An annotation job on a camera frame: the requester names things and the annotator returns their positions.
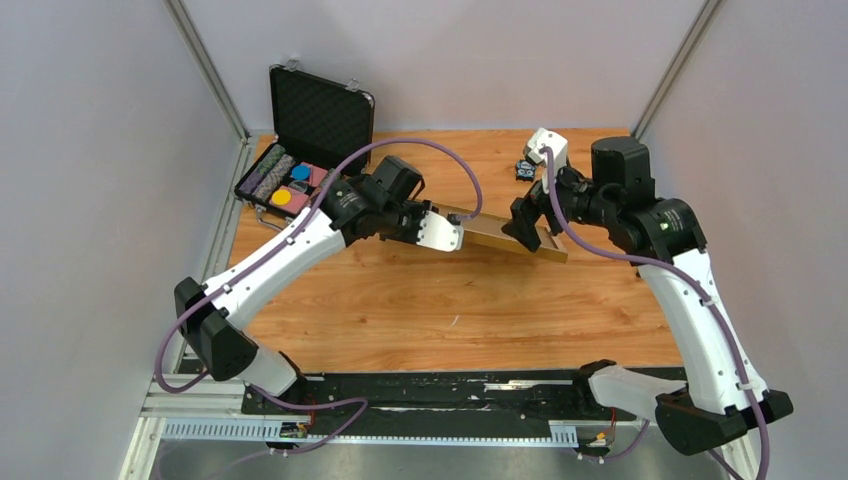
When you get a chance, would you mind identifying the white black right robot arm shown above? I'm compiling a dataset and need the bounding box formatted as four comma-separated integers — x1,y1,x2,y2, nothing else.
504,128,794,456

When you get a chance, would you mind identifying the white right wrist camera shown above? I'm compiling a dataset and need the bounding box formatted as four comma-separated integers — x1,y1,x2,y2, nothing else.
523,127,569,173

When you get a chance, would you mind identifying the aluminium corner post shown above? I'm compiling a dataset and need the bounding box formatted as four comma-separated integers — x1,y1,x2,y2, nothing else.
630,0,725,140
164,0,250,143

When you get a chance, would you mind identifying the yellow round chip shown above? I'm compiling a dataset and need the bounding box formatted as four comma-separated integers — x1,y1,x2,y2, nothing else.
270,188,292,206

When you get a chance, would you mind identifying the aluminium left corner post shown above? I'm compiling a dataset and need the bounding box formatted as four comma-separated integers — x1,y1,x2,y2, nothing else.
164,0,250,143

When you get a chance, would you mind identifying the aluminium right corner post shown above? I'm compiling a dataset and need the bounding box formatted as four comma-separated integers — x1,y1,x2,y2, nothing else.
630,0,725,140

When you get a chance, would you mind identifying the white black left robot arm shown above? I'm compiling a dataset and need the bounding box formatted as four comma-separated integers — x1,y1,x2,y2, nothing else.
174,156,429,413

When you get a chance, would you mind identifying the white slotted cable duct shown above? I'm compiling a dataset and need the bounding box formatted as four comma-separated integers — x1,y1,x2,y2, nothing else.
161,421,579,448

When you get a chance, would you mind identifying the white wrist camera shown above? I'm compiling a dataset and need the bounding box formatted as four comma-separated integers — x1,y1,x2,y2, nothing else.
523,127,569,173
414,210,464,252

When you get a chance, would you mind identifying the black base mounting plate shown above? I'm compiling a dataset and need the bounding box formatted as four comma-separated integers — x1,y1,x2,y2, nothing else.
284,369,635,439

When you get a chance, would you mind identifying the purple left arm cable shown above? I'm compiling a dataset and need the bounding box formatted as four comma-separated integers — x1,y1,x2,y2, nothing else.
153,137,485,457

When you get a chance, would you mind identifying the blue round chip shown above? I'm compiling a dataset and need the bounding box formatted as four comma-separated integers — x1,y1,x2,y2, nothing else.
290,164,312,182

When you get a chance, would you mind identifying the aluminium rail frame front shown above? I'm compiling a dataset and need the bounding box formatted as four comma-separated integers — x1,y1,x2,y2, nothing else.
120,370,758,479

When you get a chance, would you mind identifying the small black blue gadget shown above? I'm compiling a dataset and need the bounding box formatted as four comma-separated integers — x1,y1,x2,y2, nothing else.
515,160,537,182

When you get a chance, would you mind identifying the light wooden picture frame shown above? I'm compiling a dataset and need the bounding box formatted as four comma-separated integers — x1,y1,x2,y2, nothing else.
462,213,569,264

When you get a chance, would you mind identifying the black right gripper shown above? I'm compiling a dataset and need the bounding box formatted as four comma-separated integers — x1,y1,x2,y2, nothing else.
501,155,615,251

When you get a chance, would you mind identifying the black poker chip case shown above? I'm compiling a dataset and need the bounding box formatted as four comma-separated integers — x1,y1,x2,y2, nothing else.
233,60,375,220

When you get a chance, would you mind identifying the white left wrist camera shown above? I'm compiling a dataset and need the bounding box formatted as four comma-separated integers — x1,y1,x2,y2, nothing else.
414,210,464,252

